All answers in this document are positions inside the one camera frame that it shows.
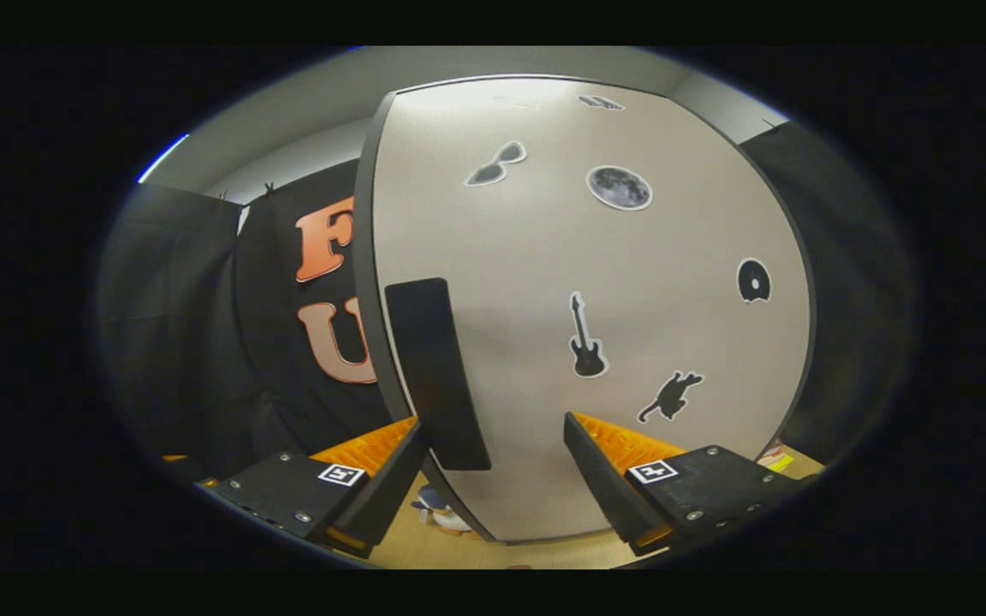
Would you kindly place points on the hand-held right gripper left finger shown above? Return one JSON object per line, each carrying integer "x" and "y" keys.
{"x": 390, "y": 488}

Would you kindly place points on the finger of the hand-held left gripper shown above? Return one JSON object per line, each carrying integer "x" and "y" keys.
{"x": 175, "y": 459}

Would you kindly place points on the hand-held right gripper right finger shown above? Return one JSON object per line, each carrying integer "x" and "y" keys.
{"x": 600, "y": 479}

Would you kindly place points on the grey cabinet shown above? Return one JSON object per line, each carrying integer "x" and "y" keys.
{"x": 365, "y": 257}

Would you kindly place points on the penguin plush toy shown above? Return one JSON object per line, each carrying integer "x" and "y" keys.
{"x": 440, "y": 513}

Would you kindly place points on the black backdrop cloth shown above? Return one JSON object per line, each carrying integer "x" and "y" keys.
{"x": 176, "y": 325}

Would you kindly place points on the yellow book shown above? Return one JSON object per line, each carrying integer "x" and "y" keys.
{"x": 780, "y": 463}

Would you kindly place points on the long ceiling light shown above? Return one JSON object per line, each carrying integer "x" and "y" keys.
{"x": 163, "y": 159}

